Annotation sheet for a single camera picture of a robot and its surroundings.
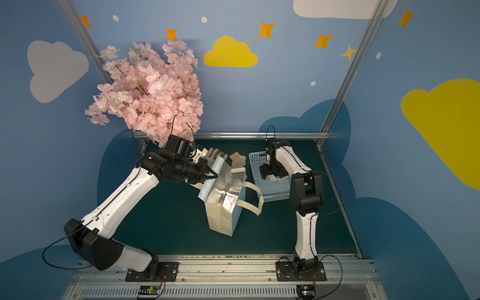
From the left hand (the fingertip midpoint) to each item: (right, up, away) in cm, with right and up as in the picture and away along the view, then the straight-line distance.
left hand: (218, 173), depth 71 cm
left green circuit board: (-27, -46, 0) cm, 53 cm away
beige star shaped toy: (+7, +4, +39) cm, 40 cm away
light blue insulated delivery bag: (+1, -14, +23) cm, 27 cm away
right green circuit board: (+35, -48, +1) cm, 59 cm away
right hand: (+27, -3, +26) cm, 37 cm away
